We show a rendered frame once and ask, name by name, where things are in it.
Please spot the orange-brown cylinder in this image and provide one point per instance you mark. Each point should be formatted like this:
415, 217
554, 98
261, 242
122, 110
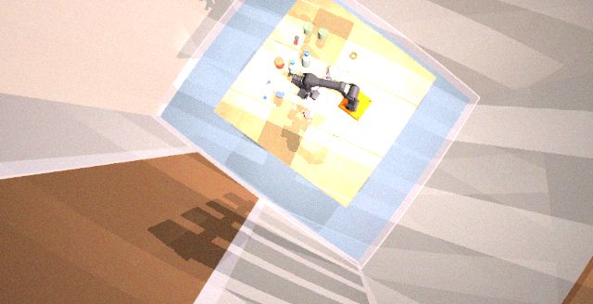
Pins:
279, 63

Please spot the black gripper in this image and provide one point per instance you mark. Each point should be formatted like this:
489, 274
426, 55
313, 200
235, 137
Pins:
314, 94

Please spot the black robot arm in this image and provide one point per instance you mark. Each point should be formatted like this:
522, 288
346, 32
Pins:
309, 80

